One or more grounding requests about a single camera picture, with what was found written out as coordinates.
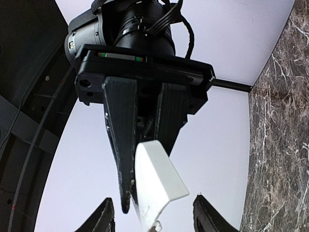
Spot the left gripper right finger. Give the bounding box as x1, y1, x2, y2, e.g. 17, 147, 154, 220
193, 194, 238, 232

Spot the left black frame post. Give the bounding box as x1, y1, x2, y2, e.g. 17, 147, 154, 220
212, 79, 253, 93

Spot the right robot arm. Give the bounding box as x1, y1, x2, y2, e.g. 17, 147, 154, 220
64, 0, 215, 213

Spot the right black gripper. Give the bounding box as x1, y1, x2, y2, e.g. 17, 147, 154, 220
74, 44, 215, 214

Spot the white battery cover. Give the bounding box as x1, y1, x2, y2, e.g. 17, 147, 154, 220
132, 140, 189, 232

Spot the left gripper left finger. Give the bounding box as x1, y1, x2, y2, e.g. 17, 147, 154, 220
76, 197, 115, 232

